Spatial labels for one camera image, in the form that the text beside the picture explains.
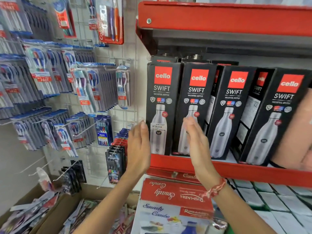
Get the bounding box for red thread bracelet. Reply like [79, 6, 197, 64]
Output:
[201, 178, 227, 199]

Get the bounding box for brown cardboard box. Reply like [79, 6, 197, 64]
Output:
[0, 177, 140, 234]

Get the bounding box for white wire grid panel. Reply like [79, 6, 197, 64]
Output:
[52, 0, 137, 185]

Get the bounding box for row of black bottle boxes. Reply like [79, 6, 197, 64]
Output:
[146, 53, 312, 167]

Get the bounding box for person's right forearm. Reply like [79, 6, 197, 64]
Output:
[203, 181, 277, 234]

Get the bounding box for person's left forearm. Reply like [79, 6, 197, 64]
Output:
[73, 170, 146, 234]

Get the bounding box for clear single toothbrush pack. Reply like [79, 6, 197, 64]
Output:
[116, 65, 131, 110]

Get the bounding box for blue toothbrush multipack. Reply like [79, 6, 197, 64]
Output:
[95, 115, 113, 147]

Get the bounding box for person's right hand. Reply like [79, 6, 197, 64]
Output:
[183, 117, 221, 190]

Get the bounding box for row of black toothbrush packs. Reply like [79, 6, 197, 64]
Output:
[105, 137, 128, 184]

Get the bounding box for stack of white boxes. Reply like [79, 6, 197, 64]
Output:
[225, 178, 312, 234]

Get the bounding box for pile of loose toothbrush packs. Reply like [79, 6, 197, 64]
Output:
[0, 191, 136, 234]

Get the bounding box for rows of hanging toothbrush packs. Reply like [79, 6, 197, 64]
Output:
[0, 0, 118, 158]

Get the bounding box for red toothbrush pack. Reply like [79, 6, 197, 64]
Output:
[96, 0, 125, 45]

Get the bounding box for person's left hand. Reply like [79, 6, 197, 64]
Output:
[126, 121, 152, 174]

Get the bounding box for red metal shelf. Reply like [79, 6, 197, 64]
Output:
[136, 1, 312, 56]
[146, 153, 312, 188]

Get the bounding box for red and white combo box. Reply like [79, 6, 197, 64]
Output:
[131, 178, 215, 234]

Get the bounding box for red cardboard box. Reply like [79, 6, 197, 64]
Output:
[146, 168, 203, 185]

